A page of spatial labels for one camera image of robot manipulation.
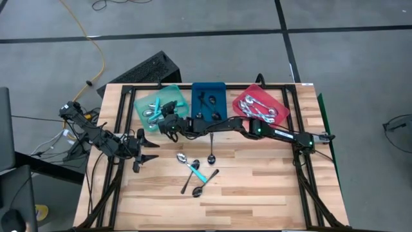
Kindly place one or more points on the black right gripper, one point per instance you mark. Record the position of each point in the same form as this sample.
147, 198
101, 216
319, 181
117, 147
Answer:
180, 125

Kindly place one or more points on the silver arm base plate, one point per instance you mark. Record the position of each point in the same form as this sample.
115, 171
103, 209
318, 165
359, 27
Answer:
326, 138

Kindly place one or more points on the black perforated computer case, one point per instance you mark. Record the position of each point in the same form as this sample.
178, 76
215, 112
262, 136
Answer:
145, 71

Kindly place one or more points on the translucent teal plastic bin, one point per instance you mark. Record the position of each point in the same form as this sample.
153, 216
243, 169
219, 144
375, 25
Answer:
170, 91

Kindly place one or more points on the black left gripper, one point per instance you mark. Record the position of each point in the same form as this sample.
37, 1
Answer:
131, 146

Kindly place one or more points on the yellow power plug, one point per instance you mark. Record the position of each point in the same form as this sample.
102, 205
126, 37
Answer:
87, 115

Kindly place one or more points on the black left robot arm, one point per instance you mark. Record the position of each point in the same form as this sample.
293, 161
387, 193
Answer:
93, 133

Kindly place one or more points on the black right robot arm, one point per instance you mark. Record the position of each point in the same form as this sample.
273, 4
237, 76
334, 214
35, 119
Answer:
283, 134

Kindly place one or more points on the translucent pink plastic bin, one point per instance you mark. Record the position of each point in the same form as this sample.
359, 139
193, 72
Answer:
256, 90

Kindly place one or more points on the yellow floor marker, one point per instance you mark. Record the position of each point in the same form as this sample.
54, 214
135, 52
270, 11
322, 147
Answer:
42, 212

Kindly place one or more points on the dark green board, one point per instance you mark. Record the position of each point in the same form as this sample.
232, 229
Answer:
333, 164

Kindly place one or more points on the black desk edge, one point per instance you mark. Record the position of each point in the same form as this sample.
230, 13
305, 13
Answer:
48, 167

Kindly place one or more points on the dark grey panel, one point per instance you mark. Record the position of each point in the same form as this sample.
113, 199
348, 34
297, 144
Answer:
6, 129

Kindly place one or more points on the blue plastic bin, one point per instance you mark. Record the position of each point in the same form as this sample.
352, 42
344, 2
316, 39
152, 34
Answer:
209, 88

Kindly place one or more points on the black rounded device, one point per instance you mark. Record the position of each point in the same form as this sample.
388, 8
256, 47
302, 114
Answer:
13, 222

